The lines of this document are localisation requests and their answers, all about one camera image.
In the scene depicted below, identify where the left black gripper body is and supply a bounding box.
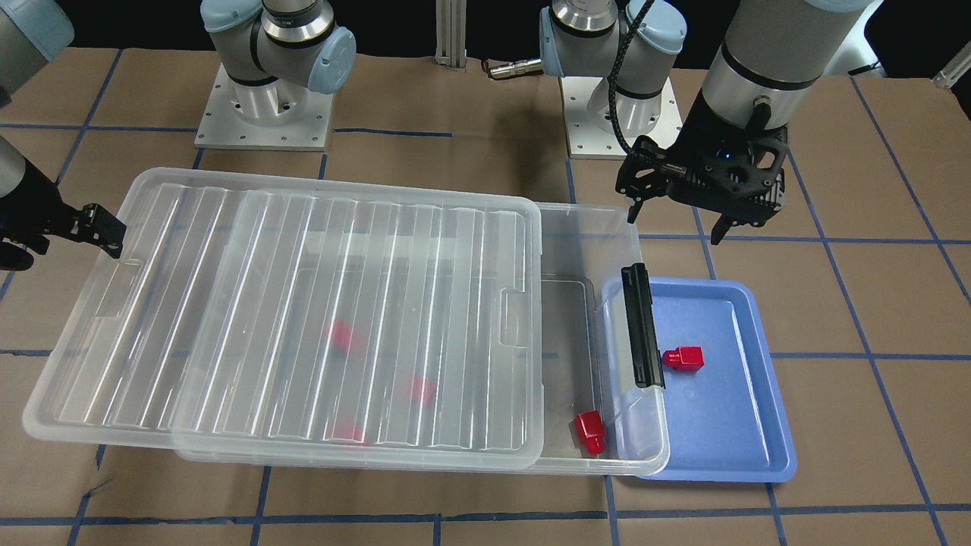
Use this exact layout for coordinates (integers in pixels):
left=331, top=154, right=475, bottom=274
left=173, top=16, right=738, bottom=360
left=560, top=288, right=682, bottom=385
left=665, top=98, right=790, bottom=224

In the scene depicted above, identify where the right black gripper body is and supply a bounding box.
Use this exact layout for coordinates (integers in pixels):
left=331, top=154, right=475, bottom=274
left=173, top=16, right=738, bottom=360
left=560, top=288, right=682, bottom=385
left=1, top=155, right=80, bottom=271

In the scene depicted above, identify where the red block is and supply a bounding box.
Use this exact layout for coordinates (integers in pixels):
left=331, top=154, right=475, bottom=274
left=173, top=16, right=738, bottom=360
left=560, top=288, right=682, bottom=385
left=661, top=346, right=706, bottom=373
left=322, top=319, right=354, bottom=353
left=405, top=376, right=438, bottom=406
left=330, top=422, right=367, bottom=446
left=573, top=409, right=606, bottom=456

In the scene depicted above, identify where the clear plastic box lid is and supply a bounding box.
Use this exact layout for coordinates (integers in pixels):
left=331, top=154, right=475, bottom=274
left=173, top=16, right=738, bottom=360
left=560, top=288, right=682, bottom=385
left=22, top=168, right=544, bottom=472

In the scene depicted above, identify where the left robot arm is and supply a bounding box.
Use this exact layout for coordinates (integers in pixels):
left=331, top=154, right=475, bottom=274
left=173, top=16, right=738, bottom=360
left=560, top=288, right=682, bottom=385
left=539, top=1, right=867, bottom=244

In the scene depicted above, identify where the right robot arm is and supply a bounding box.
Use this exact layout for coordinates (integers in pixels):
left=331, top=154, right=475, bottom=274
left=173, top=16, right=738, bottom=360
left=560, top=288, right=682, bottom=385
left=1, top=1, right=357, bottom=271

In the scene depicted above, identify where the black box latch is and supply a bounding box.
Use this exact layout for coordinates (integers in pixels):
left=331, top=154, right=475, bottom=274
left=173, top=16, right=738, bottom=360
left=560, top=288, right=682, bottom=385
left=621, top=262, right=665, bottom=388

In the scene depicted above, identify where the clear plastic storage box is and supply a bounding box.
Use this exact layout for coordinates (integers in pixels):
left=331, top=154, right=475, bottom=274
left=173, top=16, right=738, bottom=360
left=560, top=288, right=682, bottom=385
left=171, top=199, right=670, bottom=475

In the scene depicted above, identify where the blue plastic tray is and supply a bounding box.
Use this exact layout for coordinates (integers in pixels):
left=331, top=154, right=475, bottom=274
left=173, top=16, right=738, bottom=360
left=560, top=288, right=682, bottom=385
left=651, top=278, right=798, bottom=483

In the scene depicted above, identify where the red block front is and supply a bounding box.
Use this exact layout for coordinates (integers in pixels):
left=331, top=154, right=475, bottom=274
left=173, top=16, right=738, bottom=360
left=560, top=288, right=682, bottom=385
left=330, top=422, right=367, bottom=446

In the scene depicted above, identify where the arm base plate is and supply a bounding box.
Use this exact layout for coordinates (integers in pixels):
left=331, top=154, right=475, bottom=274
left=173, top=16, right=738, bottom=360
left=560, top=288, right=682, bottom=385
left=559, top=77, right=682, bottom=160
left=194, top=65, right=334, bottom=152

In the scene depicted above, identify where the silver cable connector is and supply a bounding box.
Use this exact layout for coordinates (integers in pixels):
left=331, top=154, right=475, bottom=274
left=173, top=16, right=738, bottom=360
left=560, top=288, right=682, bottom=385
left=481, top=58, right=544, bottom=82

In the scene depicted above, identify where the aluminium frame post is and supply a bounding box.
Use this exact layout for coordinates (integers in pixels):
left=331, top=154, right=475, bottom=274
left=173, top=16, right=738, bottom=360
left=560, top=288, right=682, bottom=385
left=434, top=0, right=467, bottom=71

